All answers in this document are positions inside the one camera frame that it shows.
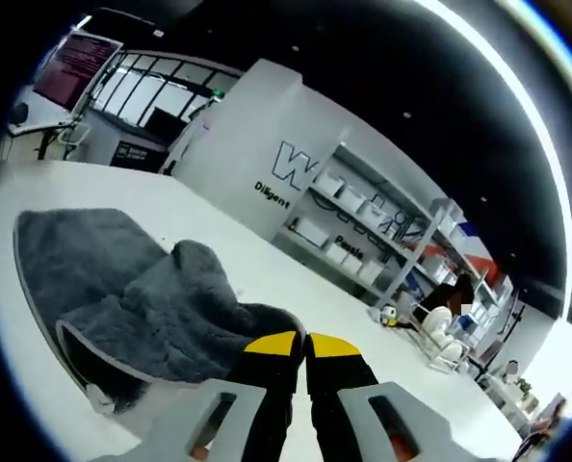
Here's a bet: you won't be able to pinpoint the rows of white storage boxes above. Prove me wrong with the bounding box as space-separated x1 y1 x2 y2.
293 170 513 333

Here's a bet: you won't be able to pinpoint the grey metal shelf rack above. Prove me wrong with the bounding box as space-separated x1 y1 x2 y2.
271 141 516 338

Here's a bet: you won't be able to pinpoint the black printed cabinet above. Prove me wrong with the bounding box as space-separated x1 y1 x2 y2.
110 139 168 169

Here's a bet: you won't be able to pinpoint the grey plush towel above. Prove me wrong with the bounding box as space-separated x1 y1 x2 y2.
13 205 300 416

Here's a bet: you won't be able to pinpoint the wire dish rack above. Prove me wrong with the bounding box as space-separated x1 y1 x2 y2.
408 307 473 374

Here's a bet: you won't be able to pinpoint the white wire chair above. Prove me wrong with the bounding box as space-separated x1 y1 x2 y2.
58 122 93 161

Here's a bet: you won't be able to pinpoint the ceiling light strip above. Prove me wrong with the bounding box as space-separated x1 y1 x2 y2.
410 0 572 321

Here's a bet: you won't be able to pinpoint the black screen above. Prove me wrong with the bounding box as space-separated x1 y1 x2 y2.
148 108 191 141

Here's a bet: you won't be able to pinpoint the computer monitor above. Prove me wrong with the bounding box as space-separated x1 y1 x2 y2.
32 31 124 111

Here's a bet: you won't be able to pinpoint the white monitor desk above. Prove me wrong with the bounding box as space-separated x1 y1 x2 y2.
6 103 92 161

